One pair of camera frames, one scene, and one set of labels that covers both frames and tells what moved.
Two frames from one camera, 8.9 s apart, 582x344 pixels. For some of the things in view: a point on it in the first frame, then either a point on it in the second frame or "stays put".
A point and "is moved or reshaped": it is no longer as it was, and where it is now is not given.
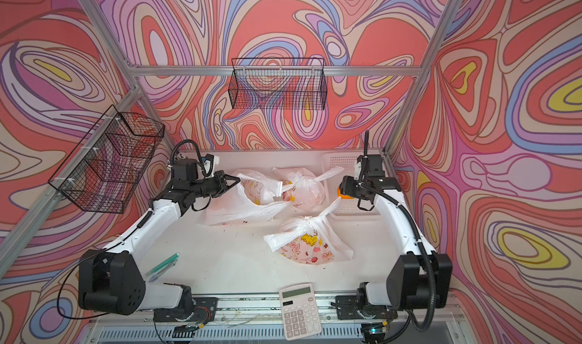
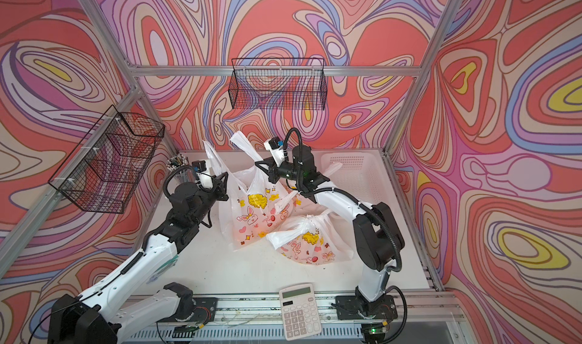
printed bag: (303, 188) is moved or reshaped
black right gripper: (346, 187) to (273, 170)
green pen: (161, 268) stays put
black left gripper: (219, 179) to (220, 190)
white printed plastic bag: (309, 239) stays put
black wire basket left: (104, 167) stays put
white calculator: (300, 314) stays put
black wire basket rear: (282, 83) stays put
